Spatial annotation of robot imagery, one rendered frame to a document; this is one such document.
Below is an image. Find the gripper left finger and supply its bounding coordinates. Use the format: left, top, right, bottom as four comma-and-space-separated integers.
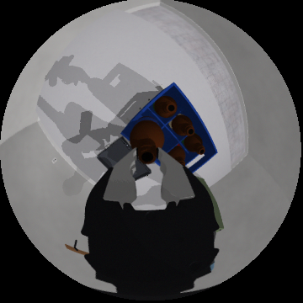
81, 147, 138, 237

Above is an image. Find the brown bottle with blue label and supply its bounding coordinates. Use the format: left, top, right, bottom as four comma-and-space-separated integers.
130, 116, 164, 164

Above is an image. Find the blue crate with dividers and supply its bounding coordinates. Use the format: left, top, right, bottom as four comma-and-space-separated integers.
120, 82, 218, 173

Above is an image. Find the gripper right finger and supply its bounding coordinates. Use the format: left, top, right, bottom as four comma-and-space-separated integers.
157, 147, 220, 231

